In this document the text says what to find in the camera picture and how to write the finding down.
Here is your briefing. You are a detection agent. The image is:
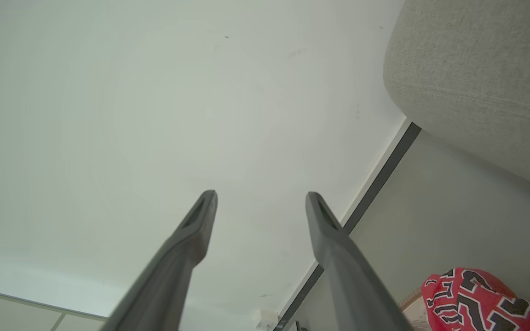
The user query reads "dark grey wall baseboard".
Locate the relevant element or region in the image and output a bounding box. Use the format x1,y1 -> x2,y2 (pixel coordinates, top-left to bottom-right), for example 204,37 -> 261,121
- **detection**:
272,121 -> 422,331

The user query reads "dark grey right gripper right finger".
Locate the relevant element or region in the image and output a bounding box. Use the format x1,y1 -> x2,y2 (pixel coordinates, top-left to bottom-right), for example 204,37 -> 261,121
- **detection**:
305,191 -> 414,331

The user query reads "light grey fabric sofa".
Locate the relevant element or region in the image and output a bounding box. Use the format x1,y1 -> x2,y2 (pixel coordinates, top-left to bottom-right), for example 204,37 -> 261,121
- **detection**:
383,0 -> 530,196

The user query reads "red printed jersey garment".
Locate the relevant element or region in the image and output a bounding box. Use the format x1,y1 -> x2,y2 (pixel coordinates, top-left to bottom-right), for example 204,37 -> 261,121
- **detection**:
421,268 -> 530,331

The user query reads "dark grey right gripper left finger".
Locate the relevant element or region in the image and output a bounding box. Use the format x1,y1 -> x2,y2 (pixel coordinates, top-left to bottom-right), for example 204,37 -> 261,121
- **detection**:
100,190 -> 219,331

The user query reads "white wall socket box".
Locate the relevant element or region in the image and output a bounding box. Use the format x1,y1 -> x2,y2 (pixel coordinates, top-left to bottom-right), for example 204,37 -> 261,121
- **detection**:
255,309 -> 280,331

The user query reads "beige woven laundry basket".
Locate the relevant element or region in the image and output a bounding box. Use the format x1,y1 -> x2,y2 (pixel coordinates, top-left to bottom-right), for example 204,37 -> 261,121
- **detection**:
399,290 -> 429,331

